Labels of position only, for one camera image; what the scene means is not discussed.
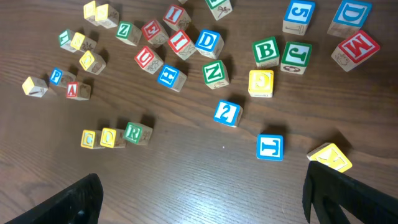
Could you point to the yellow block far left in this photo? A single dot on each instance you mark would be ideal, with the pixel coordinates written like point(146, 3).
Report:
point(34, 87)

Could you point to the blue d block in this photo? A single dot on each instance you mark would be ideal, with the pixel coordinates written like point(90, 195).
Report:
point(349, 18)
point(209, 44)

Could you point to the yellow G block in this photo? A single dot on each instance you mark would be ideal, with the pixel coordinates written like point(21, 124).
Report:
point(261, 83)

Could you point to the yellow block beside green L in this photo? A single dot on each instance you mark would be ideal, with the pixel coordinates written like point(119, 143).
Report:
point(82, 43)

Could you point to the yellow O block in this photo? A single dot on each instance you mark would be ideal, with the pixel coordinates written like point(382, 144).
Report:
point(112, 138)

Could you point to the green B block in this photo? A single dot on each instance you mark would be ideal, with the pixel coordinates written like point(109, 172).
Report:
point(266, 53)

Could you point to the yellow block top left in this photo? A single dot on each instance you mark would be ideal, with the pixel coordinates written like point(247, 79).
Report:
point(89, 12)

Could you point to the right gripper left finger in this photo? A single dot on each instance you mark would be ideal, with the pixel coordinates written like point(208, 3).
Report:
point(79, 203)

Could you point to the green Z block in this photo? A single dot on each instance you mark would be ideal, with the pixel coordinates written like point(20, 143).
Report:
point(128, 33)

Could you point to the blue 2 block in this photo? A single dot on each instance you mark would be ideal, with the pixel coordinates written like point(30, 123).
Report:
point(228, 113)

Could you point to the blue P block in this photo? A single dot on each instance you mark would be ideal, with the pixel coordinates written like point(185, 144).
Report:
point(61, 78)

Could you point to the blue D block right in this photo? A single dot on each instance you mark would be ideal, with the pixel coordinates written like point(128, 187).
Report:
point(349, 18)

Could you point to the green N block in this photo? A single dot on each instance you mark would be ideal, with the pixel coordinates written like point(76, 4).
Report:
point(215, 74)

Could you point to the red I block upper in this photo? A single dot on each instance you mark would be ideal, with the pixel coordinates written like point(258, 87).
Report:
point(177, 18)

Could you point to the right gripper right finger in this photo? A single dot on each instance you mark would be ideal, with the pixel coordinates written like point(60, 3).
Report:
point(331, 192)

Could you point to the blue H block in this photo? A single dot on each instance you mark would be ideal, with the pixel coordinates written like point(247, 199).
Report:
point(172, 78)

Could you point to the red M block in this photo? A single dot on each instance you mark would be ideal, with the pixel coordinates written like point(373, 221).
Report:
point(355, 50)

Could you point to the red A block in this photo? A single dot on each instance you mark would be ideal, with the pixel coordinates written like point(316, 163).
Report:
point(78, 91)

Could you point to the yellow block far right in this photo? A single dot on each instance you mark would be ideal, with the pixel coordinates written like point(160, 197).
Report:
point(330, 155)

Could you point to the green R block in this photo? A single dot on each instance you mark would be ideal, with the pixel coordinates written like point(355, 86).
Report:
point(137, 133)

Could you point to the red I block lower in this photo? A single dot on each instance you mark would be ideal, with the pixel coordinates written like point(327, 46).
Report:
point(182, 45)

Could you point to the green 4 block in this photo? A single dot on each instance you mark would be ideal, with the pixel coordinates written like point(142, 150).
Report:
point(219, 8)

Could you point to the yellow block centre left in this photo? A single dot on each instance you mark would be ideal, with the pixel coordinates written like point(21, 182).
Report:
point(92, 62)

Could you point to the blue D block centre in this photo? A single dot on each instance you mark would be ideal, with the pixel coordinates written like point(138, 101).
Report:
point(209, 44)

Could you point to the blue T block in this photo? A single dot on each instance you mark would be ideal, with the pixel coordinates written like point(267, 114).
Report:
point(270, 147)

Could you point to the blue 5 block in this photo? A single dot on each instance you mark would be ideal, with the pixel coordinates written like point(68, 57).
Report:
point(298, 16)

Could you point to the red U block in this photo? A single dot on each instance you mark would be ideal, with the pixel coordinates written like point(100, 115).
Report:
point(148, 60)

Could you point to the green J block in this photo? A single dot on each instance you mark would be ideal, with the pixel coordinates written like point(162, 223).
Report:
point(295, 58)

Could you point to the yellow S block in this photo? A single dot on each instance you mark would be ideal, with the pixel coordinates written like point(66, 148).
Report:
point(107, 16)

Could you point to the yellow C block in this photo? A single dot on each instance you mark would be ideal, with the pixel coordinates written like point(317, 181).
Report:
point(90, 139)

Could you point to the red i block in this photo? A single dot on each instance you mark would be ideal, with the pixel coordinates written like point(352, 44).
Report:
point(177, 18)
point(182, 45)

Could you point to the red E block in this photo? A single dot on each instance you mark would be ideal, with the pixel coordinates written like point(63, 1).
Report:
point(155, 33)

